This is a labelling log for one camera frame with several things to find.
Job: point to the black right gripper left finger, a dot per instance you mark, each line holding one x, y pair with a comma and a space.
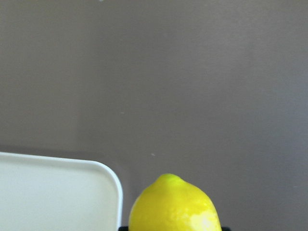
123, 228

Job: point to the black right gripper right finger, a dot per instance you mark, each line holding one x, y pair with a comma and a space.
225, 229

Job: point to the yellow lemon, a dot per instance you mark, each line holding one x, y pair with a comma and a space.
172, 204

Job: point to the cream rectangular rabbit tray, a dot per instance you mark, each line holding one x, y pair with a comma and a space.
39, 193

